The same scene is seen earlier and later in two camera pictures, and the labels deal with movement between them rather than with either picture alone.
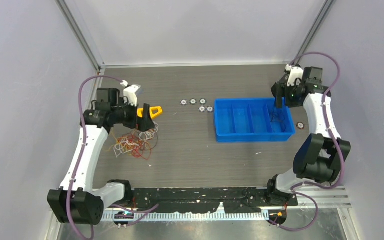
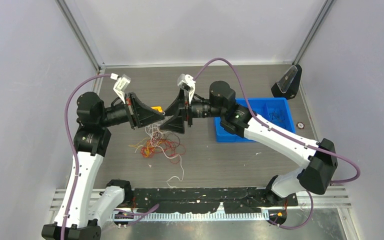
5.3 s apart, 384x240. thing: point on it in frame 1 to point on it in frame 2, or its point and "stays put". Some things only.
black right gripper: [283, 90] to [177, 123]
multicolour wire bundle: [138, 143] to [162, 142]
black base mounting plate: [233, 200] stays put
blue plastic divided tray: [252, 119] stays put
